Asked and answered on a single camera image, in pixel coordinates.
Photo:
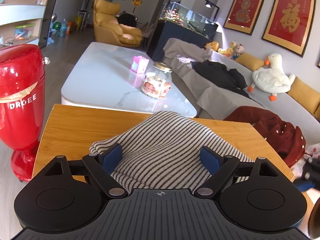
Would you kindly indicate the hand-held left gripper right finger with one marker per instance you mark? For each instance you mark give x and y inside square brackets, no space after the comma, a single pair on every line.
[208,158]

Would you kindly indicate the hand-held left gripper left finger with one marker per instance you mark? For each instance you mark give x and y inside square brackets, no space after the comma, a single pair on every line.
[113,155]

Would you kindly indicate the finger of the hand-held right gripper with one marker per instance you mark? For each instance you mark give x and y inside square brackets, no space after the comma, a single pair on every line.
[312,172]

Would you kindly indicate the striped knit garment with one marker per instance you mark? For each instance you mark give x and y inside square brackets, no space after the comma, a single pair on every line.
[162,142]

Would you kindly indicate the white dotted cloth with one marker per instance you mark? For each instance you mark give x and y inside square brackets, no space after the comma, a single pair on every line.
[313,151]

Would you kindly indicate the red fleece jacket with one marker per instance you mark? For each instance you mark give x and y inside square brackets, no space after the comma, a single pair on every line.
[270,130]

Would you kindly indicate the beige sofa cover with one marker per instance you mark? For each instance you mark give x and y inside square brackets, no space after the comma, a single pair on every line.
[215,97]

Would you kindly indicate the yellow cushion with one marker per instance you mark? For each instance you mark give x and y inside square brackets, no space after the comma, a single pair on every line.
[307,97]
[250,61]

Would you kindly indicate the white coffee table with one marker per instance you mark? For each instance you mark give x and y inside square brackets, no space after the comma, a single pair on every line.
[100,80]

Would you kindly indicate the grey sofa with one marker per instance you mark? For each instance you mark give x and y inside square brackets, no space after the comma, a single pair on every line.
[275,105]

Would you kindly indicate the glass snack jar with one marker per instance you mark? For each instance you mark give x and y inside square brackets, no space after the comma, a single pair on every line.
[156,85]

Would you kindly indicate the black jacket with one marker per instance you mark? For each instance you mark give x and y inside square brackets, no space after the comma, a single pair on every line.
[217,75]

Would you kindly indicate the pink toy box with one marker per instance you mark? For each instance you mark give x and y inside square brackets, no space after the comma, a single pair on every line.
[138,65]

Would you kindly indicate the white goose plush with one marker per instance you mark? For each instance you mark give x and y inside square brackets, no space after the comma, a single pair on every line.
[270,80]

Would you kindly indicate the small yellow duck plush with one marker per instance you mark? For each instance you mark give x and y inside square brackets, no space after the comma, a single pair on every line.
[226,52]

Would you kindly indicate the pink pig doll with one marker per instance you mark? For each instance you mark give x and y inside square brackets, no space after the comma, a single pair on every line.
[239,51]

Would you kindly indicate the yellow plush toy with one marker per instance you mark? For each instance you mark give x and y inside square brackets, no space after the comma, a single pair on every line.
[212,46]

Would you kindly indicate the red glossy appliance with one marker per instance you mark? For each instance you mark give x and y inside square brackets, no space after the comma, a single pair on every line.
[20,85]

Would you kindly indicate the dark fish tank cabinet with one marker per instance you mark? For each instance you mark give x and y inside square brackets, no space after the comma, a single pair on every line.
[162,40]

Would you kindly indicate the yellow lounge chair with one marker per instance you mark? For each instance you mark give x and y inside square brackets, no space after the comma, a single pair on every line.
[110,27]

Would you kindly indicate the orange box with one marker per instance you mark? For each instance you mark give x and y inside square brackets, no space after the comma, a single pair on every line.
[69,27]

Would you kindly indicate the black bag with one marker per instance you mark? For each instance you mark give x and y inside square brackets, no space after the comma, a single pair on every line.
[127,20]

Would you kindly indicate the blue water bottle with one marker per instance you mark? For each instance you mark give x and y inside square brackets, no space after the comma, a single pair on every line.
[63,28]

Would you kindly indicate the silver robot toy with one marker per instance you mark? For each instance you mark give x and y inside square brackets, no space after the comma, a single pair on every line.
[52,32]

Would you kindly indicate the green ball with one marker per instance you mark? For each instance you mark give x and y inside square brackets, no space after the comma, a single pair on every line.
[57,26]

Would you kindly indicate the glass fish tank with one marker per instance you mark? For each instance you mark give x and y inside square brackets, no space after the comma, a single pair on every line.
[187,17]

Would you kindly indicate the clear box green lid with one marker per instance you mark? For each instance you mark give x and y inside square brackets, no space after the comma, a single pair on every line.
[23,31]

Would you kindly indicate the red framed calligraphy picture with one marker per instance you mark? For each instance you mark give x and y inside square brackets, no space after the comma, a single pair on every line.
[290,20]

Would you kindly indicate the orange hanging ornament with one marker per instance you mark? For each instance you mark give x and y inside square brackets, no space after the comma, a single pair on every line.
[137,2]

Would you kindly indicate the red framed picture gold pattern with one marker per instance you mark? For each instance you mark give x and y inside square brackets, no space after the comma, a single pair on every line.
[246,7]

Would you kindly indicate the black lamp frame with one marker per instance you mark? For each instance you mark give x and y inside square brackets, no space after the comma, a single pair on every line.
[208,4]

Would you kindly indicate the wall media cabinet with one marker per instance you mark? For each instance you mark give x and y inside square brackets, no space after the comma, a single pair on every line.
[22,10]

